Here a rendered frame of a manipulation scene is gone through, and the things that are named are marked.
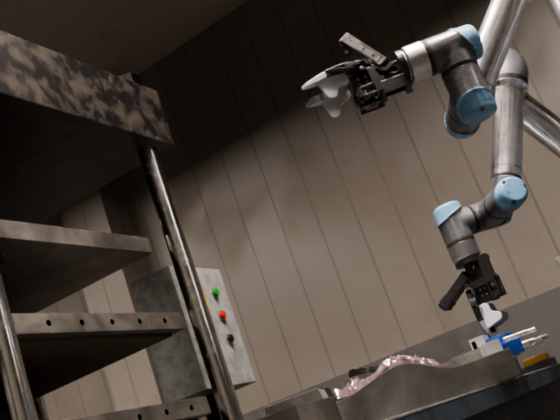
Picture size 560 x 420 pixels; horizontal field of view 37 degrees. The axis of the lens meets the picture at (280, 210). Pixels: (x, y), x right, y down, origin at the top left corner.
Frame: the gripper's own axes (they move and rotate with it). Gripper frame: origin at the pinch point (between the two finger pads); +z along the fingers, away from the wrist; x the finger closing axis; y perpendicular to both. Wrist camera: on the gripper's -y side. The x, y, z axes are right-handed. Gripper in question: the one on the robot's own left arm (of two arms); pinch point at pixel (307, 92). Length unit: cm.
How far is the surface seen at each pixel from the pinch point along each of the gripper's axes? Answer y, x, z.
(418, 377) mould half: 57, 21, -1
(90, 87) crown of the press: -53, 46, 52
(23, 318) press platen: 15, 24, 76
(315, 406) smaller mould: 61, -9, 19
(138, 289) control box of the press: -12, 97, 65
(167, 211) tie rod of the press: -24, 76, 46
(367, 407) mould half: 59, 22, 11
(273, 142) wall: -120, 236, 9
